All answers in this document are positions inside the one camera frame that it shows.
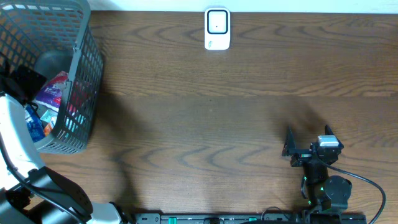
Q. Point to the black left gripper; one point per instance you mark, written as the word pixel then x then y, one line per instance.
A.
pixel 10 82

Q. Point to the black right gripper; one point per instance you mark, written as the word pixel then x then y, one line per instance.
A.
pixel 305 152

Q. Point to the purple red tissue pack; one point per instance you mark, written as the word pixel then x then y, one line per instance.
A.
pixel 50 95

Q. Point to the blue snack bar wrapper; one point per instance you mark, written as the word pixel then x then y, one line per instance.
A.
pixel 34 124

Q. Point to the teal packet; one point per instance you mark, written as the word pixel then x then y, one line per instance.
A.
pixel 50 116

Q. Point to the orange tissue pocket pack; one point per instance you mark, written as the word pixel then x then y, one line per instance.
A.
pixel 48 128

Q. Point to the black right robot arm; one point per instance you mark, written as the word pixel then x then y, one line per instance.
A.
pixel 326 194

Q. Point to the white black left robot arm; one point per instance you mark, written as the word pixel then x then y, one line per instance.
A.
pixel 30 191

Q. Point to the white barcode scanner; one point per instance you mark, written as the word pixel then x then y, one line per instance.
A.
pixel 217 28

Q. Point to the dark grey plastic basket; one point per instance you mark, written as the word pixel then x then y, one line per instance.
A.
pixel 52 40

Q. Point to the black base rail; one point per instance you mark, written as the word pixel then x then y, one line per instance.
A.
pixel 276 218

